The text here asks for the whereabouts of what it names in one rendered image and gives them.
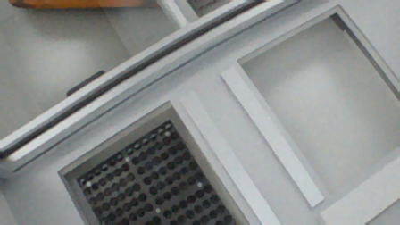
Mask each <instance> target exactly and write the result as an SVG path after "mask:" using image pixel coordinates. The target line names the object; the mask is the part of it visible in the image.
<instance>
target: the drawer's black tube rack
mask: <svg viewBox="0 0 400 225"><path fill-rule="evenodd" d="M121 151H122V149H121ZM122 152H123V151H122ZM123 153H124V152H123ZM124 155H125V154H124ZM125 156H126V155H125ZM126 158H127V156H126ZM81 190H82V191H83V193H84V195H85V196H86V199H87V201H88V202H89V204H90V206H91V208H92V209H93V212H94V214H95V215H96V217H97V219H98V220H99V221H100V223H101V225H103V223H104V224H105V225H237V223H236V222H235V220H234V218H233V217H232V215H231V214H230V213H229V211H228V210H227V208H226V206H225V205H224V203H223V202H222V201H221V199H220V198H219V197H218V195H217V192H216V191H215V189H214V188H213V186H212V184H211V182H210V181H209V179H208V178H207V177H206V176H205V175H204V173H203V171H202V170H201V168H200V167H199V165H198V164H197V162H196V160H195V158H194V157H193V155H192V154H191V153H190V152H189V150H188V146H186V144H185V143H184V141H183V140H182V138H181V137H180V135H179V133H178V131H177V130H176V129H175V130H173V131H172V132H170V133H169V132H166V135H165V136H164V137H162V138H161V139H159V140H157V141H156V142H154V143H153V144H152V145H150V146H147V147H145V148H144V149H143V150H141V151H140V152H138V153H137V154H135V155H134V156H132V157H130V158H127V159H126V161H124V162H122V163H121V164H119V165H118V166H117V167H115V168H114V169H112V170H110V171H108V172H106V173H105V174H104V175H103V176H102V177H100V178H97V179H96V180H94V181H93V182H92V183H88V184H87V185H86V186H85V187H83V188H82V189H81ZM85 192H87V193H88V195H86V193H85ZM91 202H92V203H93V205H92V204H91ZM96 211H98V214H99V215H98V214H97V213H96ZM102 221H103V223H102Z"/></svg>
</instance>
